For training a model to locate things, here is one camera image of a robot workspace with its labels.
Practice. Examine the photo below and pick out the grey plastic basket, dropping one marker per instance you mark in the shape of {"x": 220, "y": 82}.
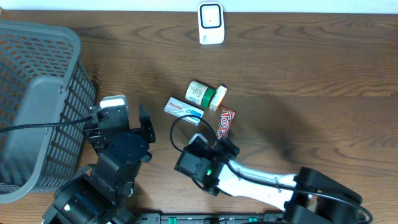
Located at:
{"x": 45, "y": 95}

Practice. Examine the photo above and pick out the small orange box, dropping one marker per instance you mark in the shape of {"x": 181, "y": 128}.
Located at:
{"x": 218, "y": 98}

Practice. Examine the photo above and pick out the orange Top chocolate bar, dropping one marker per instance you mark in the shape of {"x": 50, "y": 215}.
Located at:
{"x": 225, "y": 122}

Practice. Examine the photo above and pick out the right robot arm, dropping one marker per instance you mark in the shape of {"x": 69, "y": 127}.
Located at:
{"x": 306, "y": 197}

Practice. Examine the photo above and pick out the white Panadol box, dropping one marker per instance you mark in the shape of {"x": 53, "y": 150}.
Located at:
{"x": 179, "y": 108}

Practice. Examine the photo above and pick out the white barcode scanner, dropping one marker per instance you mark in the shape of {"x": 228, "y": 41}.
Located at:
{"x": 210, "y": 23}

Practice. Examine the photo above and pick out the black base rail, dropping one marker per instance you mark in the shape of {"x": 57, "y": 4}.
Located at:
{"x": 157, "y": 218}

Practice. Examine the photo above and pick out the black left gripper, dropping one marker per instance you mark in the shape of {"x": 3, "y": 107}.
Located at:
{"x": 146, "y": 125}

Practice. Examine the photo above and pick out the green lid jar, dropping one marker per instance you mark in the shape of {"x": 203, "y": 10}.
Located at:
{"x": 199, "y": 94}

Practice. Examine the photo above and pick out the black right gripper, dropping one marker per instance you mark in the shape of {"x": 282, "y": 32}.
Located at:
{"x": 224, "y": 149}

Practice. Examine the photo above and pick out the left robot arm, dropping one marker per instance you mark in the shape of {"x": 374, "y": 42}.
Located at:
{"x": 97, "y": 192}

